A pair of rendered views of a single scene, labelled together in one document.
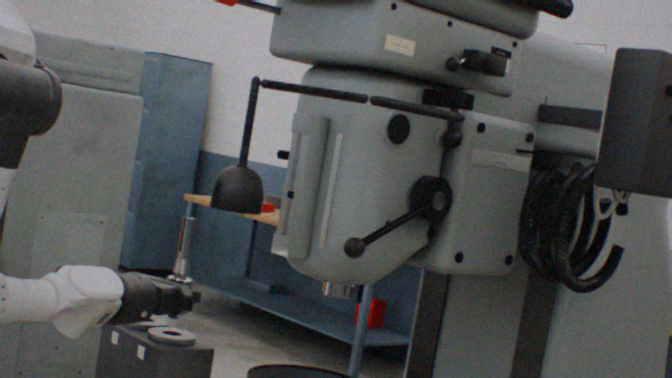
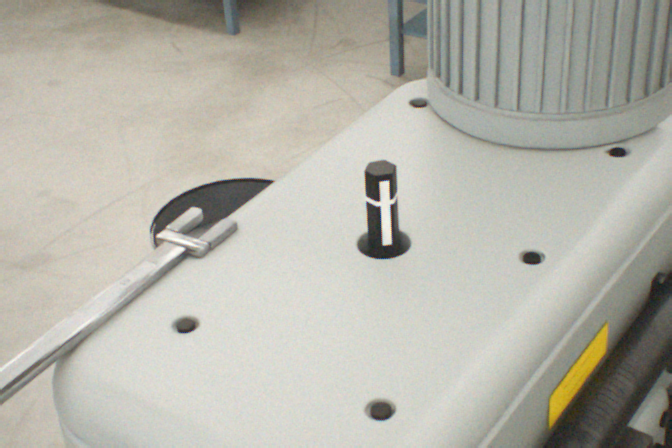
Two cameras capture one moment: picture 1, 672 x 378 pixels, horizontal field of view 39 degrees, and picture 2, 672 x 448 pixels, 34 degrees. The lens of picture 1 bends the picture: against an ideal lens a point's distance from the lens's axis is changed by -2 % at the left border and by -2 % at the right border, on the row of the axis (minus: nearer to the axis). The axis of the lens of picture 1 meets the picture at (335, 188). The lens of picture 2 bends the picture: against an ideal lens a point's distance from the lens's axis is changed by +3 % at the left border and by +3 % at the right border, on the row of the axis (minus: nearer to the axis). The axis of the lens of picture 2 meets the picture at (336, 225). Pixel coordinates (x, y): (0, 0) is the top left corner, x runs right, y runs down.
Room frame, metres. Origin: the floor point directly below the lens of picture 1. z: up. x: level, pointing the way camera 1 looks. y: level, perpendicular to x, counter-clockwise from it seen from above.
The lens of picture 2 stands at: (0.93, 0.10, 2.31)
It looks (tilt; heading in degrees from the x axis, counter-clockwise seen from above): 34 degrees down; 351
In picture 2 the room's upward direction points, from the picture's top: 5 degrees counter-clockwise
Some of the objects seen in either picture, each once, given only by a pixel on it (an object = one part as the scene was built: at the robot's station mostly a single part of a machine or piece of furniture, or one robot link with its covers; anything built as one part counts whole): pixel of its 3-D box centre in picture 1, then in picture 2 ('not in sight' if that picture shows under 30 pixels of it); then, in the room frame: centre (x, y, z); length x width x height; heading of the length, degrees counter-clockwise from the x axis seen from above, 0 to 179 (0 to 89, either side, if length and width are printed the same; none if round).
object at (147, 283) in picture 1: (144, 298); not in sight; (1.69, 0.30, 1.19); 0.13 x 0.12 x 0.10; 60
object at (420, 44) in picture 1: (398, 46); not in sight; (1.54, -0.06, 1.68); 0.34 x 0.24 x 0.10; 133
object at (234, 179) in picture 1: (238, 188); not in sight; (1.34, 0.13, 1.43); 0.07 x 0.07 x 0.06
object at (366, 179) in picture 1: (359, 176); not in sight; (1.51, -0.03, 1.47); 0.21 x 0.19 x 0.32; 43
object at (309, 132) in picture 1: (300, 185); not in sight; (1.43, 0.05, 1.45); 0.04 x 0.04 x 0.21; 43
